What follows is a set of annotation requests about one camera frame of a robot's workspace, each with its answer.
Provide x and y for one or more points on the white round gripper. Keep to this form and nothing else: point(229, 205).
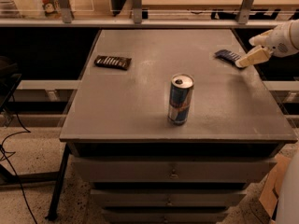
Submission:
point(279, 42)

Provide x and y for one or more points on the blue rxbar wrapper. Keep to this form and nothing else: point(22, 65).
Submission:
point(227, 55)

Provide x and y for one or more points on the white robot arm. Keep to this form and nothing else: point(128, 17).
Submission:
point(288, 200)

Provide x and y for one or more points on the redbull can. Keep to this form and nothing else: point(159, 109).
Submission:
point(180, 98)

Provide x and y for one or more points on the grey drawer cabinet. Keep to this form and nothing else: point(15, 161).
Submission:
point(145, 169)

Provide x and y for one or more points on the cardboard box on floor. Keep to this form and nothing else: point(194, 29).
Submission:
point(272, 185)

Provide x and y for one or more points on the brown snack bar wrapper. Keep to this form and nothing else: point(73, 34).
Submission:
point(121, 63)

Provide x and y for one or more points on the black table leg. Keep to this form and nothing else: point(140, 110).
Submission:
point(52, 214)

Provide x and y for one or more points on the black chair at left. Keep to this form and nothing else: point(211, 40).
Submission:
point(10, 78)

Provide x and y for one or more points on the grey metal shelf rail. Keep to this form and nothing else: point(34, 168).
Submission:
point(149, 13)

